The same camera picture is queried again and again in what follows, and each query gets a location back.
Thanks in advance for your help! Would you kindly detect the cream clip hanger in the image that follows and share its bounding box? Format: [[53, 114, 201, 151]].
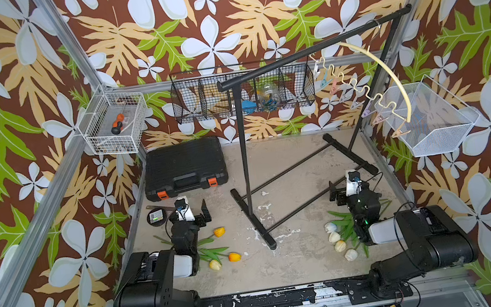
[[307, 32, 417, 150]]

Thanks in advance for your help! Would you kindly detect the black metal clothes rack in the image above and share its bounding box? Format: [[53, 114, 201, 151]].
[[216, 4, 413, 250]]

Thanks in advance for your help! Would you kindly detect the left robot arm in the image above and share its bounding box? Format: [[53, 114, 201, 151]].
[[113, 199, 212, 307]]

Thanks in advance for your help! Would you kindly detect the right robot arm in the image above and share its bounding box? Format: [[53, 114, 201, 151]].
[[329, 180, 479, 299]]

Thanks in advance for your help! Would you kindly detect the round black digital scale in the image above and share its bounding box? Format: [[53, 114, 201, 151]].
[[146, 207, 168, 227]]

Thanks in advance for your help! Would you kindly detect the metal ruler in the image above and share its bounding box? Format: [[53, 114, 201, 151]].
[[145, 205, 175, 211]]

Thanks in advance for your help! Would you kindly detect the orange tulip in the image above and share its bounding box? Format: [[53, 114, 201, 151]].
[[202, 244, 243, 267]]

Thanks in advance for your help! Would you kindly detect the black plastic tool case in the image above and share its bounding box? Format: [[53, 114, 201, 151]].
[[145, 136, 229, 202]]

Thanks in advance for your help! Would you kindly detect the white mesh basket right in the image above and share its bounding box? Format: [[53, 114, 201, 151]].
[[375, 75, 480, 157]]

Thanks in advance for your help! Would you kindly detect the red black screwdriver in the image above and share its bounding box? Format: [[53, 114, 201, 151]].
[[111, 114, 125, 136]]

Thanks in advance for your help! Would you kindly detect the blue object in basket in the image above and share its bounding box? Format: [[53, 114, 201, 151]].
[[241, 100, 258, 114]]

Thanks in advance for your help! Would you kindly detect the clear plastic jar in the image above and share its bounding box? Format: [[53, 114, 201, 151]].
[[257, 82, 282, 112]]

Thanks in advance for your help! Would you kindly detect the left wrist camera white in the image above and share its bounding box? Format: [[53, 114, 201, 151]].
[[175, 196, 195, 222]]

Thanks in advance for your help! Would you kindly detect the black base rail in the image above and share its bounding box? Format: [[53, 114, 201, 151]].
[[195, 275, 412, 307]]

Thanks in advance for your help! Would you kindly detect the white wire basket left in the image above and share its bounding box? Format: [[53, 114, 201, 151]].
[[80, 87, 148, 155]]

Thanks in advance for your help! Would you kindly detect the black wire wall basket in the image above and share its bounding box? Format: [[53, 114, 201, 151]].
[[169, 60, 315, 124]]

